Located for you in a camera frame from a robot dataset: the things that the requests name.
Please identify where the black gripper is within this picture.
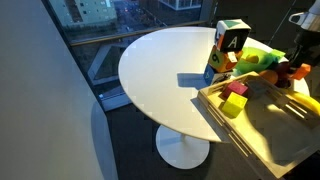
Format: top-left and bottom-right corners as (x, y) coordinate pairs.
(290, 29), (320, 69)

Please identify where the red apple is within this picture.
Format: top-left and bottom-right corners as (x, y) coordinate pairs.
(274, 61), (292, 80)

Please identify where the green plastic bowl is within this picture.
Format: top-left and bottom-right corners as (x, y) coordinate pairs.
(234, 46), (287, 76)

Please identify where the light green cube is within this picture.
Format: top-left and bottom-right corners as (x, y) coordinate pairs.
(270, 48), (287, 63)

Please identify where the small dark red plum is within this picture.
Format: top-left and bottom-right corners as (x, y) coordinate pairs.
(275, 77), (292, 90)

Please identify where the orange fruit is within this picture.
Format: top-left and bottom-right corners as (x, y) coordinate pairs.
(258, 68), (280, 85)

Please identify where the yellow banana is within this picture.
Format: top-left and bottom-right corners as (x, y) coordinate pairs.
(285, 90), (320, 116)

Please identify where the yellow lemon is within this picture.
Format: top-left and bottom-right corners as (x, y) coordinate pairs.
(245, 53), (261, 65)

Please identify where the grey-brown cube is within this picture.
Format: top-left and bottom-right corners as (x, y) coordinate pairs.
(246, 79), (268, 98)

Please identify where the white cube with zebra picture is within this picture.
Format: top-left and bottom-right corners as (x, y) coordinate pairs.
(214, 18), (252, 53)

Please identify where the magenta cube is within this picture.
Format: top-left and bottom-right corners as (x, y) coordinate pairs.
(221, 80), (250, 100)

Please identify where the orange and green picture cube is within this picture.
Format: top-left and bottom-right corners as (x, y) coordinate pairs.
(207, 45), (244, 74)

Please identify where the yellow-green cube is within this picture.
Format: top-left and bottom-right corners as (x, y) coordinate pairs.
(221, 91), (249, 119)

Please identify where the light wooden tray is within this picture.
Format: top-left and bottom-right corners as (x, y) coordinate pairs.
(196, 71), (320, 180)

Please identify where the wooden window handrail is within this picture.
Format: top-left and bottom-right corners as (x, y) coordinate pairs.
(69, 20), (210, 47)

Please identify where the thin grey cable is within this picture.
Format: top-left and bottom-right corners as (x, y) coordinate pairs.
(267, 0), (297, 47)

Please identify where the white round table pedestal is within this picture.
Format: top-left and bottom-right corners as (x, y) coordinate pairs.
(155, 124), (211, 170)

